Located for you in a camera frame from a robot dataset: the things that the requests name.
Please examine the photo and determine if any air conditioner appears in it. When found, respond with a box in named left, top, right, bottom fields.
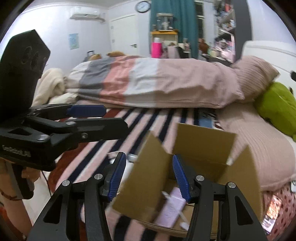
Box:
left=70, top=14, right=106, bottom=23

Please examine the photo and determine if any striped plush blanket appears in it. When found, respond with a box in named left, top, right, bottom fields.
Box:
left=48, top=108, right=221, bottom=240

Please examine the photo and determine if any pink striped pillow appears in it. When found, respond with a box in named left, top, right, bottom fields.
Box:
left=230, top=56, right=280, bottom=103

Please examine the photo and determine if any patchwork pink grey duvet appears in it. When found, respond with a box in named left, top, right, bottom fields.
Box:
left=65, top=56, right=244, bottom=108

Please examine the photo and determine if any pink ribbed bedsheet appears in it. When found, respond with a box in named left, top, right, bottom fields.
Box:
left=216, top=103, right=295, bottom=191

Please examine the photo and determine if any person's left hand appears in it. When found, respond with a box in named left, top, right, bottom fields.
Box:
left=1, top=158, right=40, bottom=201

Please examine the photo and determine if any bookshelf with items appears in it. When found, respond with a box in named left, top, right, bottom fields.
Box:
left=207, top=1, right=252, bottom=66

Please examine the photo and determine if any cardboard box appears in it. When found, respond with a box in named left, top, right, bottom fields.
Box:
left=112, top=123, right=262, bottom=237

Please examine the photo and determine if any pink thermos bottle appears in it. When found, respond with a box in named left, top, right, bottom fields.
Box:
left=151, top=38, right=163, bottom=58

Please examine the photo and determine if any cream fleece blanket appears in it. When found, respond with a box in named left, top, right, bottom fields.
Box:
left=32, top=68, right=77, bottom=107

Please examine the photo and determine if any white headboard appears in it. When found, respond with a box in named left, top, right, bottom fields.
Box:
left=241, top=41, right=296, bottom=93

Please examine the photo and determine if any wall clock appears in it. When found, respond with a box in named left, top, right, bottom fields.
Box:
left=135, top=1, right=151, bottom=14

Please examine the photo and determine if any white door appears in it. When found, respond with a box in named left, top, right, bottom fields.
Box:
left=109, top=14, right=139, bottom=55

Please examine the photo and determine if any brown teddy bear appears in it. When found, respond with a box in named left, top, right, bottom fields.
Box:
left=107, top=51, right=125, bottom=58
left=88, top=54, right=102, bottom=61

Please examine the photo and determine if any wall poster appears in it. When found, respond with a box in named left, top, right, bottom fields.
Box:
left=68, top=33, right=79, bottom=50

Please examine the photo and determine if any green plush toy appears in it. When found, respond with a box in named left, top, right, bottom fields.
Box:
left=254, top=82, right=295, bottom=140

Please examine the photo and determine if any teal curtain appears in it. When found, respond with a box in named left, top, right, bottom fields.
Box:
left=149, top=0, right=199, bottom=59

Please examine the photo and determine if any yellow white cabinet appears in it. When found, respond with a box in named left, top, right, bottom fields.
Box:
left=150, top=30, right=179, bottom=45

